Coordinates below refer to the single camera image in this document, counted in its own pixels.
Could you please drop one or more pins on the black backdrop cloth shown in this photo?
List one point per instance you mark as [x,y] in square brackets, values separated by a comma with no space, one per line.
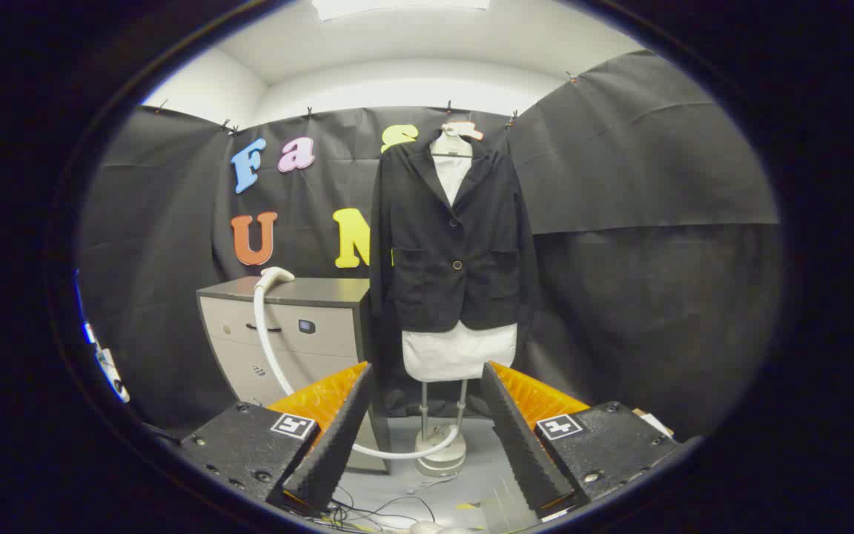
[620,185]

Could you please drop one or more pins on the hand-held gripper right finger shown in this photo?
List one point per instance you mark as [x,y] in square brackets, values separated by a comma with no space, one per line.
[520,445]

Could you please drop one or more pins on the cardboard box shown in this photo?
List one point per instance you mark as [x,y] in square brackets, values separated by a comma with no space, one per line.
[653,423]

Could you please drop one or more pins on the grey drawer cabinet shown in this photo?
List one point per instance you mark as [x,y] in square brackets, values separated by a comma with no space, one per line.
[308,348]

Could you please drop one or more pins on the ceiling light panel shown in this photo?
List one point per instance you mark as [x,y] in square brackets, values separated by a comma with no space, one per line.
[397,7]

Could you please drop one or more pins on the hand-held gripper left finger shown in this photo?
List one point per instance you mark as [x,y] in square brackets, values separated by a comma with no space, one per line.
[338,445]

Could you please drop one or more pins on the black jacket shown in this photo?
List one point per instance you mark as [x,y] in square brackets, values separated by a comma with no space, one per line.
[427,245]

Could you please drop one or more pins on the white mannequin torso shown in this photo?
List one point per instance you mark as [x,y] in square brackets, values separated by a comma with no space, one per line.
[457,352]

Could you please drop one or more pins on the white and blue equipment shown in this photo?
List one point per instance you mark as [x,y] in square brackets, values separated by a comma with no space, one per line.
[110,374]

